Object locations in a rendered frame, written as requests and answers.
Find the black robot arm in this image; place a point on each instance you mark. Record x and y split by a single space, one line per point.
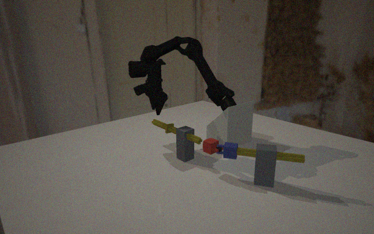
149 65

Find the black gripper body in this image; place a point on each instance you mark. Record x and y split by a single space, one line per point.
157 93

